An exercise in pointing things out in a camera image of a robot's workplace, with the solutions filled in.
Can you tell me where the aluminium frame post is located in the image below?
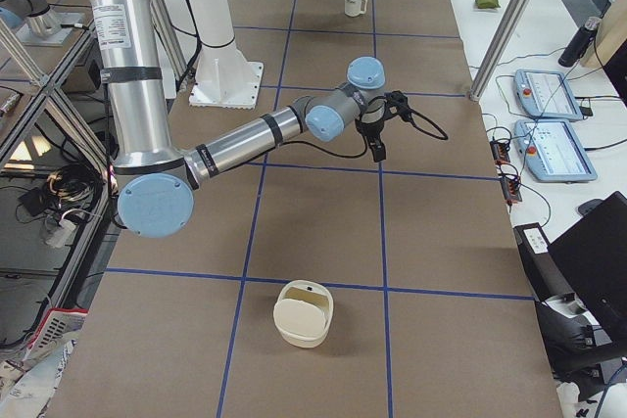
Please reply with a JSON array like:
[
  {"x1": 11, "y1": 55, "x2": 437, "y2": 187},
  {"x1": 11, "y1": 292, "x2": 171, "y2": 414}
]
[{"x1": 468, "y1": 0, "x2": 530, "y2": 102}]

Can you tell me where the upper teach pendant tablet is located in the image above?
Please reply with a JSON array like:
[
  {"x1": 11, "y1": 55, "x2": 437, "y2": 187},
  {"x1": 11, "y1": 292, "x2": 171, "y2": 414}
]
[{"x1": 513, "y1": 70, "x2": 583, "y2": 121}]

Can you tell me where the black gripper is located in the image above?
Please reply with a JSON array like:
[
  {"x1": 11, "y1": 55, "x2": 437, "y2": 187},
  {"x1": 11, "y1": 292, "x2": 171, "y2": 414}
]
[{"x1": 355, "y1": 119, "x2": 386, "y2": 161}]

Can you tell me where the white ceramic mug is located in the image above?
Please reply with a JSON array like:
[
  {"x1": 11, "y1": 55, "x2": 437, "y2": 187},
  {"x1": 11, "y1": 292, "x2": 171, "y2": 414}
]
[{"x1": 344, "y1": 0, "x2": 368, "y2": 18}]

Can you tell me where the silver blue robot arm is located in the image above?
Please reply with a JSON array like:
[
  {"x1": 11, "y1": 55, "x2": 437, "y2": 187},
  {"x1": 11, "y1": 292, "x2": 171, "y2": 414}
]
[{"x1": 89, "y1": 0, "x2": 385, "y2": 238}]

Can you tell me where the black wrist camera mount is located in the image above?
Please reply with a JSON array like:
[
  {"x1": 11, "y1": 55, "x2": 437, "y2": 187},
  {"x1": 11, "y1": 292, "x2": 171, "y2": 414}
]
[{"x1": 383, "y1": 91, "x2": 412, "y2": 122}]

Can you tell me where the black laptop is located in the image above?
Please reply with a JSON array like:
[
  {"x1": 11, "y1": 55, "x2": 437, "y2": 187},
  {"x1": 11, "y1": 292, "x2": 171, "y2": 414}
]
[{"x1": 549, "y1": 191, "x2": 626, "y2": 339}]

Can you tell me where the cream swing-lid trash bin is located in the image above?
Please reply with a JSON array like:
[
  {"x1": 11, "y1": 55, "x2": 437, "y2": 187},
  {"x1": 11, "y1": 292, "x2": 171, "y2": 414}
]
[{"x1": 272, "y1": 280, "x2": 334, "y2": 348}]

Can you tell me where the white central pedestal column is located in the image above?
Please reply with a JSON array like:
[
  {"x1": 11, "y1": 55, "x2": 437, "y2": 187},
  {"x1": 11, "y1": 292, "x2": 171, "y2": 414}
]
[{"x1": 189, "y1": 0, "x2": 264, "y2": 110}]

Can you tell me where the green bean bag pouch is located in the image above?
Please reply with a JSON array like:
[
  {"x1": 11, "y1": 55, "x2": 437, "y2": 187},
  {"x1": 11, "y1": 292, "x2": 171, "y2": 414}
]
[{"x1": 475, "y1": 0, "x2": 501, "y2": 10}]

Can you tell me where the lower teach pendant tablet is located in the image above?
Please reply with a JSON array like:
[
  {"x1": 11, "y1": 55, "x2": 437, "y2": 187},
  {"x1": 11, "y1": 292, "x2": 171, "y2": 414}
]
[{"x1": 512, "y1": 118, "x2": 598, "y2": 183}]

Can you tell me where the black water bottle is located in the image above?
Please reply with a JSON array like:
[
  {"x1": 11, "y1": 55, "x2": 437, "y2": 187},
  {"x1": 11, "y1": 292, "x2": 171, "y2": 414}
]
[{"x1": 558, "y1": 16, "x2": 602, "y2": 68}]

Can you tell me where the black computer mouse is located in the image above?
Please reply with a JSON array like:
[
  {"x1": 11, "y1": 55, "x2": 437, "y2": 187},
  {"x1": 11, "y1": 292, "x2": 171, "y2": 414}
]
[{"x1": 577, "y1": 199, "x2": 603, "y2": 217}]

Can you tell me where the teach pendant tablet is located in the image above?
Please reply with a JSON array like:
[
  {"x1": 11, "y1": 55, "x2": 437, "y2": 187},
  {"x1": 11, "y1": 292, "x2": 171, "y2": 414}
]
[
  {"x1": 513, "y1": 70, "x2": 583, "y2": 121},
  {"x1": 512, "y1": 118, "x2": 598, "y2": 183}
]

